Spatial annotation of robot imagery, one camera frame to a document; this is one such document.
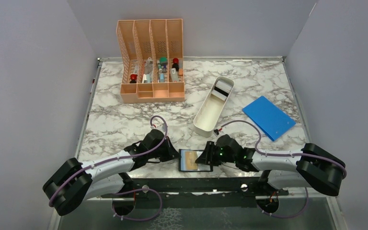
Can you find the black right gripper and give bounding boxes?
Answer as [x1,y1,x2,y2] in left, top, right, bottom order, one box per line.
[195,140,237,166]

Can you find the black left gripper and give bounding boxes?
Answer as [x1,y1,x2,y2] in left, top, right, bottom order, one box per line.
[148,136,182,162]

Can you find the gold VIP card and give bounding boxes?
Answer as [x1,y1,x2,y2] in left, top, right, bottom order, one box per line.
[185,151,198,170]

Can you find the black leather card holder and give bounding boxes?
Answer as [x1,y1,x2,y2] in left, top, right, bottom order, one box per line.
[178,149,213,173]

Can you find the white oblong plastic tray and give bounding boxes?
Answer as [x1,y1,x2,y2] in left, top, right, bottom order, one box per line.
[193,77,235,137]

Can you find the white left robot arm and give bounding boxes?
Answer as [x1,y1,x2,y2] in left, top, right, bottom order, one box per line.
[43,129,180,216]

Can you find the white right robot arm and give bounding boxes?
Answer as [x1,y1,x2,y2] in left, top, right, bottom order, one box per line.
[195,135,346,196]

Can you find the stack of cards in tray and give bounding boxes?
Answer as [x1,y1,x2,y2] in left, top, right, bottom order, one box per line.
[211,80,233,101]

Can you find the red cap bottle left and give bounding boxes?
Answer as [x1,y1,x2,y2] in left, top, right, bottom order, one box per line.
[129,74,138,84]

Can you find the red cap bottle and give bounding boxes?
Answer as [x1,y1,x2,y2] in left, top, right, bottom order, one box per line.
[129,74,138,84]
[172,58,180,72]

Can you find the red cap bottle right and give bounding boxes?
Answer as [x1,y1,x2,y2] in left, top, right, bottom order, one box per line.
[172,58,180,72]

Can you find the green cap bottle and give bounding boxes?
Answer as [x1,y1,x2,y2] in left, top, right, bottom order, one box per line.
[157,57,168,73]

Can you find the orange plastic file organizer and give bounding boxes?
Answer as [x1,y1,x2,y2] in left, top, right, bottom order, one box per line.
[116,19,185,104]

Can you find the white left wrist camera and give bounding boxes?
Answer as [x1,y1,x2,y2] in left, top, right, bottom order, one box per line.
[157,124,168,134]

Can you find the black metal base rail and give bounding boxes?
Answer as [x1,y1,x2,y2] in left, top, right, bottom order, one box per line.
[101,176,286,210]

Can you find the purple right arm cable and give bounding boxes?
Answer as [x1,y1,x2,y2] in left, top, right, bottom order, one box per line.
[214,119,347,219]

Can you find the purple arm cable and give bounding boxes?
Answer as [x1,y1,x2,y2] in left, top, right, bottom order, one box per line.
[214,119,347,219]
[48,115,169,222]

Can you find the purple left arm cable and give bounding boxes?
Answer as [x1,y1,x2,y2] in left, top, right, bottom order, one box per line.
[48,115,169,222]

